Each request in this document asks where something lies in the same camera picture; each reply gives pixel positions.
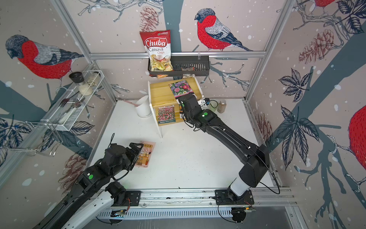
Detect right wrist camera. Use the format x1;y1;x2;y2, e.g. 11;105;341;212
199;98;210;106

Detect white paper cup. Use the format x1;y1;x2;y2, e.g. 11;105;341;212
135;95;152;118

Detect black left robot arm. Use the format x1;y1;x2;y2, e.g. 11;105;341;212
35;143;144;229

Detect metal spoon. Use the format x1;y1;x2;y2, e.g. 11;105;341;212
59;97;85;123

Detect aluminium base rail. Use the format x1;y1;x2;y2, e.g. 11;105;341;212
97;188;297;220

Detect red Chuba cassava chips bag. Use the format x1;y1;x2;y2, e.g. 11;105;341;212
140;30;173;72

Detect brown spice jar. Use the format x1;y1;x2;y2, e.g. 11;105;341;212
217;99;227;114

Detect black hanging basket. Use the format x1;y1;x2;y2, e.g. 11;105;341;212
148;55;210;77

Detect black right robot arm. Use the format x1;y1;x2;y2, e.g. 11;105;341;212
178;94;270;200

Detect purple flower seed bag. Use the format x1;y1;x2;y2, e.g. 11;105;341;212
169;80;193;99

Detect pink flower field seed bag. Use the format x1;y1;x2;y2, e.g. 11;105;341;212
158;105;176;125

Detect black lid spice jar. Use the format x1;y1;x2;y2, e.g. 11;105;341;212
69;72;93;96

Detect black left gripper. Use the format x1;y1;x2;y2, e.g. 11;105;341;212
111;142;145;178

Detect white wooden two-tier shelf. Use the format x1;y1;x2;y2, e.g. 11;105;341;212
148;76;205;138

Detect green glass cup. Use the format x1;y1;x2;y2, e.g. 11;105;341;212
208;100;218;112

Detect metal fork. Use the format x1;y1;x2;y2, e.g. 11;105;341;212
59;92;79;107

